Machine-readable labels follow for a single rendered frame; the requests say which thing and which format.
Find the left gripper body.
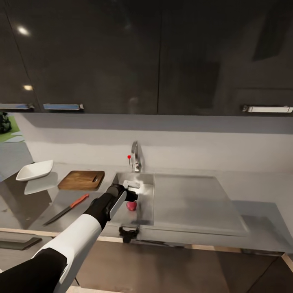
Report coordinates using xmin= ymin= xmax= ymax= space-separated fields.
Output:
xmin=125 ymin=189 xmax=136 ymax=202

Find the vidalia onion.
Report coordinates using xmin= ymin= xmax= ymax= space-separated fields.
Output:
xmin=127 ymin=201 xmax=137 ymax=211

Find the cutting board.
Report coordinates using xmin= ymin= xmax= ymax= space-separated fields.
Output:
xmin=57 ymin=171 xmax=105 ymax=189

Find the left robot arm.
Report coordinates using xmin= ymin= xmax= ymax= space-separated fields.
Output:
xmin=0 ymin=180 xmax=140 ymax=293

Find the parer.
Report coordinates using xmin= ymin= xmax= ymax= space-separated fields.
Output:
xmin=44 ymin=194 xmax=89 ymax=225

